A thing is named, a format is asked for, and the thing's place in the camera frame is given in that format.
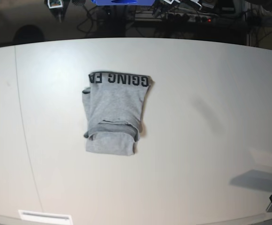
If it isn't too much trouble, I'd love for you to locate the grey T-shirt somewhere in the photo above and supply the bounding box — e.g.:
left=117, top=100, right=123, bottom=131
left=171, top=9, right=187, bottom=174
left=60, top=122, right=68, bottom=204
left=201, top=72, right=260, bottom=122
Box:
left=82, top=71, right=152, bottom=156

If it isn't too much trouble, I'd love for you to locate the blue plastic part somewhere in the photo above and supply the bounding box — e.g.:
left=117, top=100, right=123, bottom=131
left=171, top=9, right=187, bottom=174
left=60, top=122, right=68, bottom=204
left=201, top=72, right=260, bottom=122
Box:
left=92, top=0, right=155, bottom=6

